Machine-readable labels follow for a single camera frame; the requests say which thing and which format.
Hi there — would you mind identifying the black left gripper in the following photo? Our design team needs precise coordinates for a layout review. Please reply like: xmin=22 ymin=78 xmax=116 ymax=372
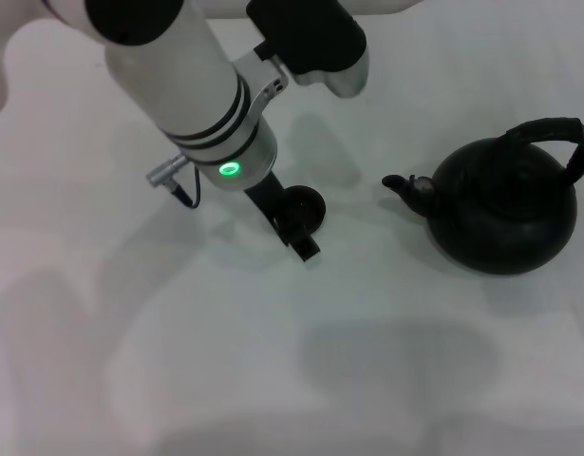
xmin=243 ymin=172 xmax=320 ymax=263

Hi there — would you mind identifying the thin black cable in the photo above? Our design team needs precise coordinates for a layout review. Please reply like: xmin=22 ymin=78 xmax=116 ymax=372
xmin=173 ymin=165 xmax=202 ymax=209

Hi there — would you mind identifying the silver cable connector plug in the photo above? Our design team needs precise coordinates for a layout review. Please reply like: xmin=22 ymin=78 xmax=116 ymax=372
xmin=145 ymin=152 xmax=189 ymax=201

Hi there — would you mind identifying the silver camera mount bracket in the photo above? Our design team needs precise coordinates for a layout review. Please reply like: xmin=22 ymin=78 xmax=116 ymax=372
xmin=231 ymin=48 xmax=289 ymax=121

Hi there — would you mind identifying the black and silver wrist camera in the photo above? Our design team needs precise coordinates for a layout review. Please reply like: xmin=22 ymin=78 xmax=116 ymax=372
xmin=246 ymin=0 xmax=371 ymax=100

